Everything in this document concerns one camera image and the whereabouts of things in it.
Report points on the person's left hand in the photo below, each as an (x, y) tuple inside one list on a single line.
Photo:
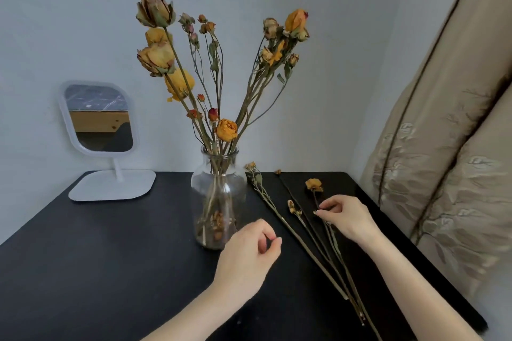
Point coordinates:
[(244, 265)]

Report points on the person's right hand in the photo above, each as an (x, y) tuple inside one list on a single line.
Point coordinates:
[(348, 219)]

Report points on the short cluster buds dried flower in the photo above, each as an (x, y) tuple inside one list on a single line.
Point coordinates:
[(294, 207)]

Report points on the clear glass vase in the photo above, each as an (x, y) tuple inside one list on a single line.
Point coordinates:
[(200, 185)]

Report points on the round yellow dried flower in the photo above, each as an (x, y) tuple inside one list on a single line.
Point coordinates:
[(226, 129)]

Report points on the tiny-bud thin dried flower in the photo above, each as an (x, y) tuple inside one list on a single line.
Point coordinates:
[(201, 97)]

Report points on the peach pink-edged dried flower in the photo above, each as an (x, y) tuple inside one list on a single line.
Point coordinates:
[(157, 59)]

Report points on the person's right forearm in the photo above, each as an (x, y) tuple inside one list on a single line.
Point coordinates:
[(420, 292)]

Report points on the pile of dried orange petals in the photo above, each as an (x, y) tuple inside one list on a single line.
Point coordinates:
[(216, 225)]

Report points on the beige embroidered curtain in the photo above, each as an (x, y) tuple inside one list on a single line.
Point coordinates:
[(460, 173)]

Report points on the black table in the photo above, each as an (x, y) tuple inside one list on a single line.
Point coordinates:
[(100, 253)]

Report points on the white standing mirror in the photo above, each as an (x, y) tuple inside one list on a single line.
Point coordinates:
[(112, 189)]

